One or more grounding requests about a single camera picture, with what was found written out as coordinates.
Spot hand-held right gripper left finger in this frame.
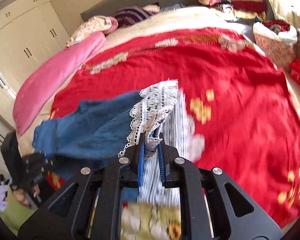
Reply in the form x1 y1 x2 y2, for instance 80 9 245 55
17 132 145 240

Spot purple striped pillow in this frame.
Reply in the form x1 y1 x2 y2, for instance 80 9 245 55
114 6 160 27

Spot person's left hand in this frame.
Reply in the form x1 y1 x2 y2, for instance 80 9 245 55
11 183 40 208

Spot red floral bedspread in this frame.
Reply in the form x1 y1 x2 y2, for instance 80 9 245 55
44 27 300 240

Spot floral pillow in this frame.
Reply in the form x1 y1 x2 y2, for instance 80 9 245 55
66 15 119 47

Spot patterned box of clothes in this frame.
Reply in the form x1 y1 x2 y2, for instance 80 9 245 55
252 21 298 67

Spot pink quilt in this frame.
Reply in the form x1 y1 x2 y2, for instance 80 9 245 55
12 31 107 135

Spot cream curtain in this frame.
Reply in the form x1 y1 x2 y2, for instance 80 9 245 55
257 0 300 38

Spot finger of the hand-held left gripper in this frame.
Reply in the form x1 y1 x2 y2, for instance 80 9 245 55
24 152 55 188

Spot cream wardrobe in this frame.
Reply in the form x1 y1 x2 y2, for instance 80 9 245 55
0 0 71 117

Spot blue denim pants lace trim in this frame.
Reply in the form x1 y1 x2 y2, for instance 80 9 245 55
32 79 206 203

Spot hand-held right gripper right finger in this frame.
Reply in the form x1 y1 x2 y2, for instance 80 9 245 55
157 132 283 240

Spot person's left forearm green sleeve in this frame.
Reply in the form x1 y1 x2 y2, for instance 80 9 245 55
0 187 32 236

